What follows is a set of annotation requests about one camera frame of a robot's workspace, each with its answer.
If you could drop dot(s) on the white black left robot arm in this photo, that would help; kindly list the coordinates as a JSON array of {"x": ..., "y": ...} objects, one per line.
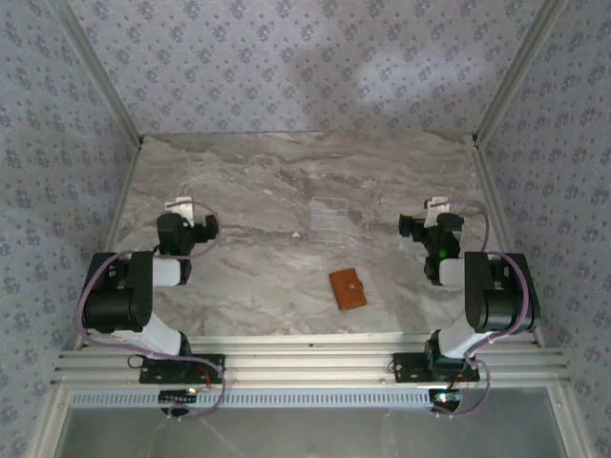
[{"x": 114, "y": 305}]

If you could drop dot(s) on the grey metal panel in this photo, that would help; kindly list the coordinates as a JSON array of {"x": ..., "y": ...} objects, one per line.
[{"x": 310, "y": 434}]

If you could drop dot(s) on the brown leather card holder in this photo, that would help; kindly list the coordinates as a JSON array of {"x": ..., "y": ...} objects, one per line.
[{"x": 347, "y": 291}]

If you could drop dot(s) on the black right circuit board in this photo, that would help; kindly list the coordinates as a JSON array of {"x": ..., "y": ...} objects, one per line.
[{"x": 446, "y": 397}]

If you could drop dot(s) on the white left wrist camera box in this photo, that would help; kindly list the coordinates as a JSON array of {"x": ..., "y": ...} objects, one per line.
[{"x": 181, "y": 209}]

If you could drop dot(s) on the black left circuit board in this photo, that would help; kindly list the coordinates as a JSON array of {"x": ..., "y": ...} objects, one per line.
[{"x": 176, "y": 395}]

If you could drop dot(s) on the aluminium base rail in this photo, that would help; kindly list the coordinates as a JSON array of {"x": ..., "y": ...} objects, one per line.
[{"x": 310, "y": 362}]

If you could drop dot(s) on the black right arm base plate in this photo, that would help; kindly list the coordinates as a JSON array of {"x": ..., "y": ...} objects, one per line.
[{"x": 410, "y": 369}]

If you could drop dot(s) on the clear acrylic card stand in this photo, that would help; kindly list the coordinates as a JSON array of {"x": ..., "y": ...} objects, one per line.
[{"x": 329, "y": 219}]

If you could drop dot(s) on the black circuit board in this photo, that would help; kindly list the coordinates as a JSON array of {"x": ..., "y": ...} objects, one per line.
[
  {"x": 176, "y": 395},
  {"x": 446, "y": 397}
]

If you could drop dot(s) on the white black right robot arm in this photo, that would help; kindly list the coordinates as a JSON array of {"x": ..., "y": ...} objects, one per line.
[{"x": 501, "y": 305}]

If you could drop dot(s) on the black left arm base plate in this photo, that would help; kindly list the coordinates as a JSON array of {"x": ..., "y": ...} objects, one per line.
[{"x": 157, "y": 374}]

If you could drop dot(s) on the aluminium frame post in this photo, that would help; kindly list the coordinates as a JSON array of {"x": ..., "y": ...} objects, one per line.
[
  {"x": 502, "y": 95},
  {"x": 114, "y": 97}
]

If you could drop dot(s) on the aluminium side rail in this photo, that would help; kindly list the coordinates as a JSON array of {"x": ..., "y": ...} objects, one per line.
[
  {"x": 491, "y": 191},
  {"x": 112, "y": 229}
]

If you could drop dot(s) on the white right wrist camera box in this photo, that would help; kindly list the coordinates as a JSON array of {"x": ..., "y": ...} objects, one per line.
[{"x": 436, "y": 207}]

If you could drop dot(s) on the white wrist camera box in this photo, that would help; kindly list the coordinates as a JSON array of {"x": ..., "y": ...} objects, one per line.
[
  {"x": 436, "y": 207},
  {"x": 181, "y": 209}
]

